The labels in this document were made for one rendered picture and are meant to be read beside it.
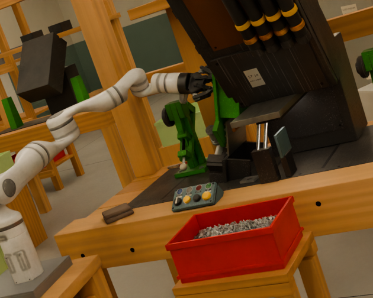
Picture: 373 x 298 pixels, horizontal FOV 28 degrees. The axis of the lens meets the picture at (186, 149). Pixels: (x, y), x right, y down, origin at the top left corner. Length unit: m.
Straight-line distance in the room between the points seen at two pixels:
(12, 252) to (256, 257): 0.76
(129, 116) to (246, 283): 1.25
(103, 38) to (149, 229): 0.91
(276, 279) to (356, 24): 1.12
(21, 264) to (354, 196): 1.00
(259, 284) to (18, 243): 0.76
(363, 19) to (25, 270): 1.42
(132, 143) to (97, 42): 0.43
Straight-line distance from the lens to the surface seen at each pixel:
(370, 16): 2.70
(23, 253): 2.29
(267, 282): 1.93
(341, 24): 2.72
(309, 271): 2.12
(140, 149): 3.04
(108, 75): 3.01
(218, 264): 1.99
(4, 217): 2.28
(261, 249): 1.93
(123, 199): 2.83
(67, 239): 2.60
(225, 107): 2.42
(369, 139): 2.47
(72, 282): 2.26
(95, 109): 2.60
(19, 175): 2.30
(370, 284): 3.60
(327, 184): 2.14
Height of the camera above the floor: 1.55
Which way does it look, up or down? 12 degrees down
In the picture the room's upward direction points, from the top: 19 degrees counter-clockwise
